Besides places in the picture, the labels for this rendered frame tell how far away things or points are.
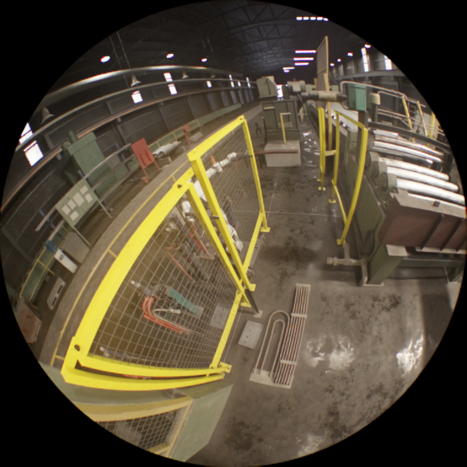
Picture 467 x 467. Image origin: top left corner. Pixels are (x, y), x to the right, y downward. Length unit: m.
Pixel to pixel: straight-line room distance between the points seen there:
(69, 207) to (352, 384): 7.82
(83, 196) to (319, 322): 7.21
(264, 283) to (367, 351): 1.76
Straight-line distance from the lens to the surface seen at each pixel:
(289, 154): 4.88
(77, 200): 6.73
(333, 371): 2.29
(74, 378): 0.80
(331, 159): 4.63
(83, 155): 9.61
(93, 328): 0.73
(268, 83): 5.36
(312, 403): 2.31
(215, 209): 1.19
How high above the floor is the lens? 2.18
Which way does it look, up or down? 45 degrees down
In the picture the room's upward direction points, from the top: 20 degrees counter-clockwise
